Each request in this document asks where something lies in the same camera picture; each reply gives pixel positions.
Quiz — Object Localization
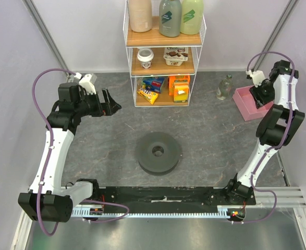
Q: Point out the pink plastic bin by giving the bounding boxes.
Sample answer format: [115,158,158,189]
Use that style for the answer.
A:
[232,86,273,121]

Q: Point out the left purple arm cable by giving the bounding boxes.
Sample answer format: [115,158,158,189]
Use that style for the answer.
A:
[32,68,130,236]

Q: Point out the white wire shelf rack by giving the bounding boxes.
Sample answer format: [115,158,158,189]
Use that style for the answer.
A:
[122,0,207,108]

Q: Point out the yellow M&M candy bag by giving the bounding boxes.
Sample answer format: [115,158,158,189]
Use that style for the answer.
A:
[137,87,159,105]

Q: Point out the light green soap bottle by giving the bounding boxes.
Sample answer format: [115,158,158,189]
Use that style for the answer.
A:
[180,0,204,35]

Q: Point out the aluminium slotted rail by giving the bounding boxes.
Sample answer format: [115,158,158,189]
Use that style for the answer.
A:
[71,205,230,219]

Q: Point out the yellow orange sponge pack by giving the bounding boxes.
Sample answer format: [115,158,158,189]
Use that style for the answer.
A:
[174,83,189,103]

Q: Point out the white lidded yogurt cup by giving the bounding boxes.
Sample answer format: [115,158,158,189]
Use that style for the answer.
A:
[137,48,154,69]

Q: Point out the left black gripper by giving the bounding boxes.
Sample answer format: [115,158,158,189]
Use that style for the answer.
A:
[75,88,121,117]

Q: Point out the clear glass bottle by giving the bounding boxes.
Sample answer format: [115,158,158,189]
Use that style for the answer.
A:
[216,74,232,100]

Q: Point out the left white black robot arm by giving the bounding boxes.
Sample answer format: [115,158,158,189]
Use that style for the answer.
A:
[18,83,121,222]

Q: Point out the beige lotion bottle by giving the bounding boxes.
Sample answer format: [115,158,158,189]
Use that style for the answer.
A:
[128,0,153,33]

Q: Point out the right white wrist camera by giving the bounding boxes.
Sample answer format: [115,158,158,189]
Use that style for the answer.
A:
[246,70,266,87]

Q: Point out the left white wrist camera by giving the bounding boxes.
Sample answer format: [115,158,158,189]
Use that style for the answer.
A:
[79,73,97,95]

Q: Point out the grey-green soap bottle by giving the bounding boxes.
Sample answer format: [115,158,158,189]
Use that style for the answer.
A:
[158,0,182,38]

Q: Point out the Chobani yogurt tub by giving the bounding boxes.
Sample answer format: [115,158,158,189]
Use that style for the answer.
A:
[163,47,189,66]

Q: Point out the orange cracker box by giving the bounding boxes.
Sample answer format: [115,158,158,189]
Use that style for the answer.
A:
[168,74,190,96]

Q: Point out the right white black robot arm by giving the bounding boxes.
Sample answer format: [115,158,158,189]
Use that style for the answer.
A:
[224,60,305,205]

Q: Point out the blue snack box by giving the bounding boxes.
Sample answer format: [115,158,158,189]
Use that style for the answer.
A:
[142,77,165,94]

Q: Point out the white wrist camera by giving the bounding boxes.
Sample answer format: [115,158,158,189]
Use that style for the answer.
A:
[246,70,266,87]
[79,73,97,95]

